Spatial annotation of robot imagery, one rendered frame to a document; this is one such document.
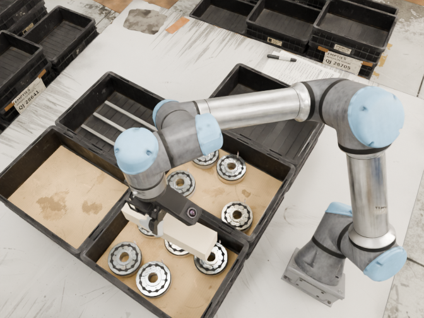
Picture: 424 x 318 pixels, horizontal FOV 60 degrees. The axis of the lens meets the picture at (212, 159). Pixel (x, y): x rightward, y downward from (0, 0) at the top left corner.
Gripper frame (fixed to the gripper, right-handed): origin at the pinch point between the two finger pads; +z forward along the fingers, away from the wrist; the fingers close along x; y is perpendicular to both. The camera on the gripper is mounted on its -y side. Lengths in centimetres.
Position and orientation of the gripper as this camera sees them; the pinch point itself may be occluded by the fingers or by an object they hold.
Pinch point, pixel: (168, 223)
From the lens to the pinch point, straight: 94.4
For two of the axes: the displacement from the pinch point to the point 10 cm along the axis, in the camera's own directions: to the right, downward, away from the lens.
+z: 0.2, 5.1, 8.6
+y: -8.8, -4.0, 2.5
